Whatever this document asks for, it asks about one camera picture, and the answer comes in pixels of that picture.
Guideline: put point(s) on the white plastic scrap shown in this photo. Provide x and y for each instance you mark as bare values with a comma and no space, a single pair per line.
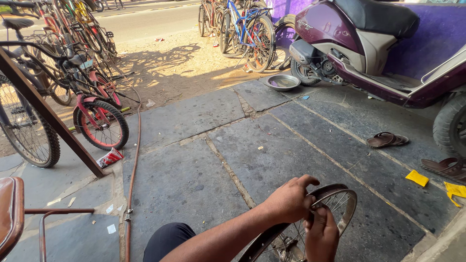
150,103

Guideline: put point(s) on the red and black child's bicycle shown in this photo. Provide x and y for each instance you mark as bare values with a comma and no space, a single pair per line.
86,109

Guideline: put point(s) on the red and white crumpled packet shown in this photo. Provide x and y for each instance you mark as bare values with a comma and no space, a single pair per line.
109,158

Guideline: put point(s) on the person's left hand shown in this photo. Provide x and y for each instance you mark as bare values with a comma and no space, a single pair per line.
287,202

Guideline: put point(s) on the person's right fingers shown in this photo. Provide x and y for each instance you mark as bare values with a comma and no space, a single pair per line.
320,216

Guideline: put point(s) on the blue bicycle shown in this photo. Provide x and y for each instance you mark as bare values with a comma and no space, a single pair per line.
251,25

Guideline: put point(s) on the purple and grey scooter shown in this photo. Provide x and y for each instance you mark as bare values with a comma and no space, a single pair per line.
327,32

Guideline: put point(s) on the person's right hand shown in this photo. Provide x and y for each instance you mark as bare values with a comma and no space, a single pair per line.
322,240

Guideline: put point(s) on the slanted brown metal post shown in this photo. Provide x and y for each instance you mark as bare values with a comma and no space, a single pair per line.
47,114

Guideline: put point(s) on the round metal bowl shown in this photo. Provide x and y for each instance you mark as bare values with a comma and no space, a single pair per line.
283,83

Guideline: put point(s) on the black bicycle tyre with mudguard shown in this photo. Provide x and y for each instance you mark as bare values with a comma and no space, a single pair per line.
287,22

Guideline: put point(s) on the bicycle wheel rim with spokes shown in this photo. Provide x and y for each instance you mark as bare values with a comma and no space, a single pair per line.
262,243

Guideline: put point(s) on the person's dark trouser leg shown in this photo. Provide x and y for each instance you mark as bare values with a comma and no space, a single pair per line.
165,243

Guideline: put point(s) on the row of parked bicycles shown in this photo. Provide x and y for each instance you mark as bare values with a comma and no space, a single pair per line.
83,25

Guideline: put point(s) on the dark bicycle with thin wheels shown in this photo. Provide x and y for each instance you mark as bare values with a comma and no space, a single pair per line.
205,18

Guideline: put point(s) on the brown chair with metal frame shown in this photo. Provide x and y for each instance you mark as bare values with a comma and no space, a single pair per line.
11,211

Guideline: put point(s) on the white paper scrap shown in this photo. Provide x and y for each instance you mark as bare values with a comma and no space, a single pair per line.
111,229
109,209

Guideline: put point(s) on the person's left fingers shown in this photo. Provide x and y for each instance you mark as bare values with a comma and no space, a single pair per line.
309,181

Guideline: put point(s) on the large black bicycle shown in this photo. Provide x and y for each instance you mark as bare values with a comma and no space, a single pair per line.
51,140

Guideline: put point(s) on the brown sandal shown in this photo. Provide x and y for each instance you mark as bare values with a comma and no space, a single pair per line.
386,140
446,169

